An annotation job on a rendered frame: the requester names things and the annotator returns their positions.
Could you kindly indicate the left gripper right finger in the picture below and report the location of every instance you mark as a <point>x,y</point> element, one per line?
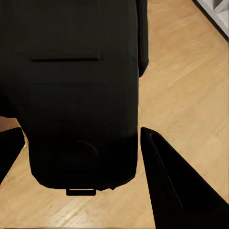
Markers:
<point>181,198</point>

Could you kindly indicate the digital camera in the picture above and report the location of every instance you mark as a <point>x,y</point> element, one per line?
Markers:
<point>69,73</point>

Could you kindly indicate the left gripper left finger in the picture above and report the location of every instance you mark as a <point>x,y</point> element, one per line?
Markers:
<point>11,143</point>

